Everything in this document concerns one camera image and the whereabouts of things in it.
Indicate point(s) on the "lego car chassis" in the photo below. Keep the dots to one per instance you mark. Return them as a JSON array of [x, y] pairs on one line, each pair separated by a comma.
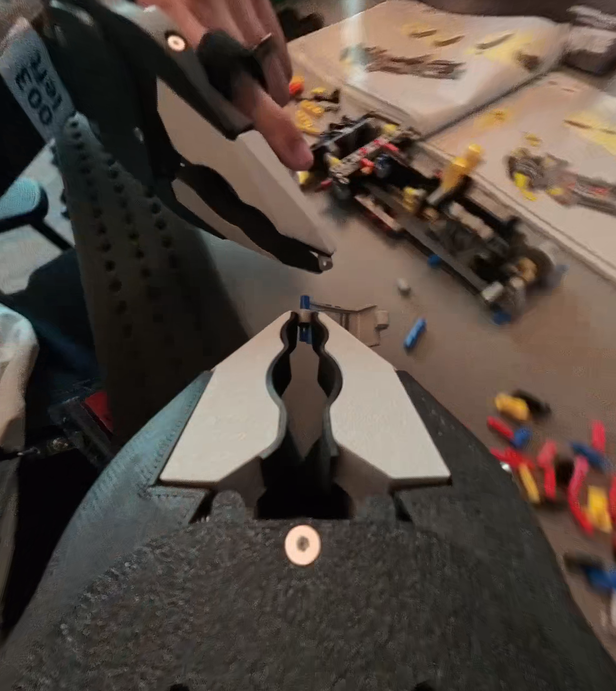
[[448, 232]]

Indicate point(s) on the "blue lego pin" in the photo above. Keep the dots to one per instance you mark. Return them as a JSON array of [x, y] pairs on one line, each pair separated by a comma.
[[415, 333], [305, 332]]

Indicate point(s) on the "black badge clip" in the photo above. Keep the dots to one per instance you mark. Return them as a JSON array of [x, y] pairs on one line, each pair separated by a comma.
[[49, 447]]

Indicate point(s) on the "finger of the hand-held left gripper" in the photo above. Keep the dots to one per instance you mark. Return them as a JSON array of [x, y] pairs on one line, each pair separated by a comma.
[[205, 210], [265, 183]]

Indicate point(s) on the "pile of yellow lego beams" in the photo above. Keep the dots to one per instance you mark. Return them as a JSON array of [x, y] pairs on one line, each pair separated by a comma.
[[310, 110]]

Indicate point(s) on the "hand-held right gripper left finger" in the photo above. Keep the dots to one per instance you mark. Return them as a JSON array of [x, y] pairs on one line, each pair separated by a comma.
[[221, 426]]

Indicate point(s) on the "chair with blue cushion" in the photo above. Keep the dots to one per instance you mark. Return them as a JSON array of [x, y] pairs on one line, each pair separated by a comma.
[[0, 210]]

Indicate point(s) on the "grey lego bush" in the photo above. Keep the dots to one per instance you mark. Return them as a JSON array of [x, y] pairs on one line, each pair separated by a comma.
[[404, 286], [325, 263]]

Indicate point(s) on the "open instruction booklet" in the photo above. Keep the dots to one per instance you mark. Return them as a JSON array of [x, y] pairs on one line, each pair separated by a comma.
[[556, 135]]

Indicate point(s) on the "pile of small lego pins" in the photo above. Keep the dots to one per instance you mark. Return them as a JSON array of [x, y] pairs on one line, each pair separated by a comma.
[[583, 496]]

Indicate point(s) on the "grey lego seat piece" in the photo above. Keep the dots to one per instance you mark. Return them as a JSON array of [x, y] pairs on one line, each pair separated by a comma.
[[362, 324]]

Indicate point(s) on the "person's left hand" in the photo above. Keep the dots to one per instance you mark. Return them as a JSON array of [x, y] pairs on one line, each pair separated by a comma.
[[232, 21]]

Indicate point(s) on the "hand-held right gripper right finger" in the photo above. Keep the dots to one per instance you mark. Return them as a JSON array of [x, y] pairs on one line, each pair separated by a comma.
[[383, 426]]

